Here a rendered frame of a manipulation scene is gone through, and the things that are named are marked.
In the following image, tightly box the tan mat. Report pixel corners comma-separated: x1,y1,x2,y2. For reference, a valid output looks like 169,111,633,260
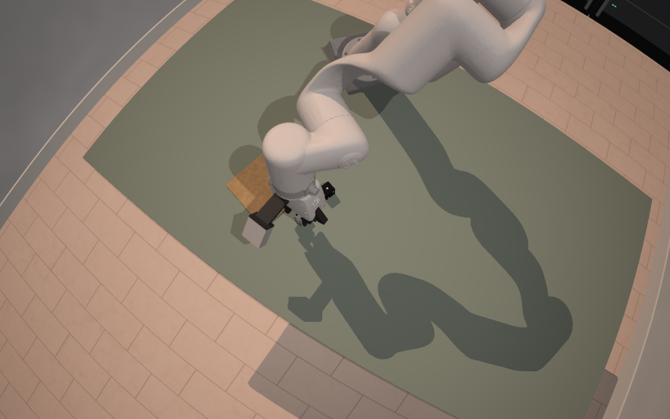
226,154,273,214

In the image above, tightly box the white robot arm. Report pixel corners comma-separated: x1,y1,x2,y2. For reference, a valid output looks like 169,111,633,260
242,0,546,248

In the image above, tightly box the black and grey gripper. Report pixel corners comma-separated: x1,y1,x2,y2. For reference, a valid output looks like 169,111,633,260
269,177,328,226

